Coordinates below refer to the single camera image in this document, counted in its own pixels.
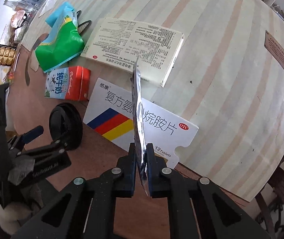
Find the red blue milk carton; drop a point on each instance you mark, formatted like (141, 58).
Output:
(71, 83)

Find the white medicine carton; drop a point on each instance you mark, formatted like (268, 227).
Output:
(109, 113)

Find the black round lid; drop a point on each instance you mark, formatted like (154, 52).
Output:
(65, 124)

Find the cream medicine box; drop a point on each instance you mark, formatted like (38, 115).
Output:
(124, 43)

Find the silver blister pack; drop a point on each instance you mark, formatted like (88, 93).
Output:
(139, 134)

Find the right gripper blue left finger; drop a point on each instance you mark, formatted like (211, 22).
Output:
(126, 182)

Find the blue green snack bag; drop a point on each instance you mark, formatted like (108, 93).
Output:
(63, 42)

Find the brown mat label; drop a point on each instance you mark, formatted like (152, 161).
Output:
(274, 48)

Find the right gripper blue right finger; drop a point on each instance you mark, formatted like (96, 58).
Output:
(156, 184)

